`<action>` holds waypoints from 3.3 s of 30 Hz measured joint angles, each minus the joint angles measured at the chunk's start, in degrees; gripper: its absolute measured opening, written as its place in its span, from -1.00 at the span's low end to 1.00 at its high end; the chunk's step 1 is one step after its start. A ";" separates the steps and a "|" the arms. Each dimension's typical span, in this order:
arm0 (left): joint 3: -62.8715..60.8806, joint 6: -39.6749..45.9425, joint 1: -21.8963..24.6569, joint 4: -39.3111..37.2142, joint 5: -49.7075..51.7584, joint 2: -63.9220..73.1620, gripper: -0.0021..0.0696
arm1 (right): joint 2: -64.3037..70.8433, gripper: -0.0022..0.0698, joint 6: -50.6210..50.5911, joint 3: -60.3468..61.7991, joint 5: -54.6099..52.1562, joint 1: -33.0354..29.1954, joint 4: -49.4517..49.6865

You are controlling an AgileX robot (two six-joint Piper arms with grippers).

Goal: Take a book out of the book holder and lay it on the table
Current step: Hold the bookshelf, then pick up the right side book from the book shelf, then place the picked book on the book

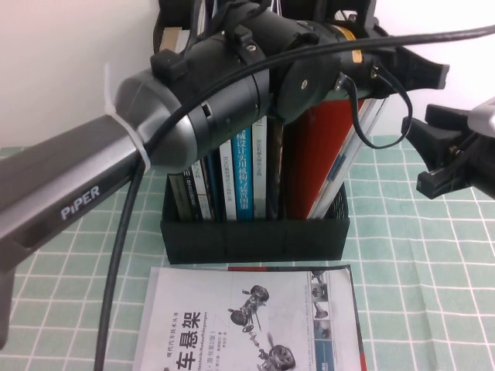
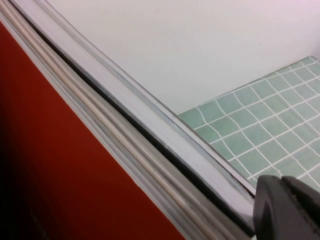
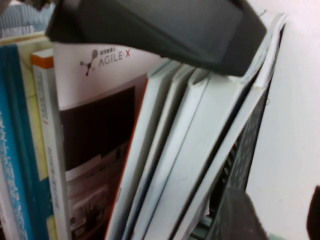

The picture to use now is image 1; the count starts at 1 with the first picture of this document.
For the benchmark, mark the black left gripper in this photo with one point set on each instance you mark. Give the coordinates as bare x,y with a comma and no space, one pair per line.
384,65

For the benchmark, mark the blue cover magazine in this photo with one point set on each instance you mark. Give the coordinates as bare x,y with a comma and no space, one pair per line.
214,185

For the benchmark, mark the dark grey spine book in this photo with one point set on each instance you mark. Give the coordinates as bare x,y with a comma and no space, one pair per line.
181,197

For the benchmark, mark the blue spine mechanical design book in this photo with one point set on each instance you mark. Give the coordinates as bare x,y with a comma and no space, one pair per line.
244,178

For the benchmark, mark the green checked tablecloth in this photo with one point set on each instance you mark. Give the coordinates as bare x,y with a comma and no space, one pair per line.
425,251

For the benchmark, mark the white car suspension book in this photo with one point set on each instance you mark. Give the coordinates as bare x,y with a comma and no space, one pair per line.
216,301

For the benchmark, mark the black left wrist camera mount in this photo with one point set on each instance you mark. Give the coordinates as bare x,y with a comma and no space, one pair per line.
344,27

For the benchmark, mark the white zip tie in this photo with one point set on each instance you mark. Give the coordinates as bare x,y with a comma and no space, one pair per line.
133,141

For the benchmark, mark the red cover magazine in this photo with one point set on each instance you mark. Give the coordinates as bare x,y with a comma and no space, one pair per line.
313,162

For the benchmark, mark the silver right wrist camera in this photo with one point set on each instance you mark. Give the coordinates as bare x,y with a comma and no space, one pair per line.
483,116

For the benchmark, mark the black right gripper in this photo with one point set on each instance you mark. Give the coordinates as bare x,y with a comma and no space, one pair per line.
477,162

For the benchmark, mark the black mesh book holder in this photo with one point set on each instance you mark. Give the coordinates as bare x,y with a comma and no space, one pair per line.
255,239

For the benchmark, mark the black spine robot book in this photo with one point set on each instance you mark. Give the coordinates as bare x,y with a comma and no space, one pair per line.
192,193

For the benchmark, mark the grey spine thin book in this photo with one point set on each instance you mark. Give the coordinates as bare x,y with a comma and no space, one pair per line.
203,193

